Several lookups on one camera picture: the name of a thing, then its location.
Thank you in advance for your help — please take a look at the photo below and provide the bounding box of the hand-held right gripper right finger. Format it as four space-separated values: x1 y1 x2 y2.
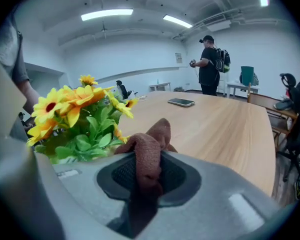
136 150 291 240

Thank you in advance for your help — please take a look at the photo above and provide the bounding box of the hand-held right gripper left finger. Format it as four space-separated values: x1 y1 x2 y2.
0 140 136 240

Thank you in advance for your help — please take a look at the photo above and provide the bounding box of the brown cloth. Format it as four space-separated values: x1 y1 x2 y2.
114 118 178 237

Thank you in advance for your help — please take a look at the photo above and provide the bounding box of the yellow sunflower bouquet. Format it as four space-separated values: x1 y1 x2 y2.
26 74 140 165

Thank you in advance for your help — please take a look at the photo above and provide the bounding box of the person's left forearm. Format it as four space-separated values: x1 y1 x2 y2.
21 78 42 116

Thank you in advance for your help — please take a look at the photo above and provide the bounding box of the smartphone with pale case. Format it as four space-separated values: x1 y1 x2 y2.
167 97 196 108

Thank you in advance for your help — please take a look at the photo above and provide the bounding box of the wooden bench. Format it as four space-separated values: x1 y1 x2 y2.
247 82 299 145

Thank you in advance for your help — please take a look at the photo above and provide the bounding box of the black office chair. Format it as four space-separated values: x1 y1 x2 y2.
115 80 134 100
276 72 300 183

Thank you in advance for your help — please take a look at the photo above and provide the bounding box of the dark shoe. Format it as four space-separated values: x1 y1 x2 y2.
273 98 295 111

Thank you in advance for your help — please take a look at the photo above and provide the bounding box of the small white table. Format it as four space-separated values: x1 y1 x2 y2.
149 81 172 93

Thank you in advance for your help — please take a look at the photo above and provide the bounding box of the green bin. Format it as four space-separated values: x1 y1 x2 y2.
240 65 255 86

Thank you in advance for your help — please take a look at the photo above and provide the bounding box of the black and green backpack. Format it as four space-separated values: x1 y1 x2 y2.
214 47 232 74

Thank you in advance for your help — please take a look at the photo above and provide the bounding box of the person's grey printed shirt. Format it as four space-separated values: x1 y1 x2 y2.
0 16 31 85

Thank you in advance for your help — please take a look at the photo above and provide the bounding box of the ceiling fan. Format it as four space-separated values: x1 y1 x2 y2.
97 21 114 39

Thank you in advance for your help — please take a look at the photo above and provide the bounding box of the white air conditioner unit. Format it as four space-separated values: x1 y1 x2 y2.
206 19 232 33

